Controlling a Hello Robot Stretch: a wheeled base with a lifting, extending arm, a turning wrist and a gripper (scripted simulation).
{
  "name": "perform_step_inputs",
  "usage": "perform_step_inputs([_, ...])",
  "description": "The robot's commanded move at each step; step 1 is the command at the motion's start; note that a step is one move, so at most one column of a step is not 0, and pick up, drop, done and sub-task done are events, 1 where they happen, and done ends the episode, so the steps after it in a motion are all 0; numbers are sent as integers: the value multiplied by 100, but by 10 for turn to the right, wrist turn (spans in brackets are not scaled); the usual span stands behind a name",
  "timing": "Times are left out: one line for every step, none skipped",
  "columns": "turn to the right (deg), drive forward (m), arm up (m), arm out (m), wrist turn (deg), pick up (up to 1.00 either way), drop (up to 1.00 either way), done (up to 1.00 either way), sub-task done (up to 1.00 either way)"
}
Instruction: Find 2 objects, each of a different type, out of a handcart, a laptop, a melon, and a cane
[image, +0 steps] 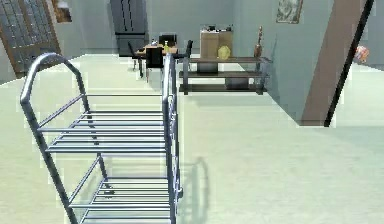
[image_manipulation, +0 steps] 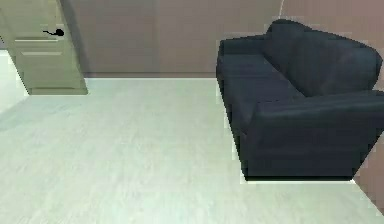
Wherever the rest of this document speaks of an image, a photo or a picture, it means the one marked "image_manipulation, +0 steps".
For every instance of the dark blue sofa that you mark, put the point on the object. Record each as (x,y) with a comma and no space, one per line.
(300,126)

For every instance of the pale green room door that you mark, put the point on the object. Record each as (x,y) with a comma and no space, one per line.
(46,66)

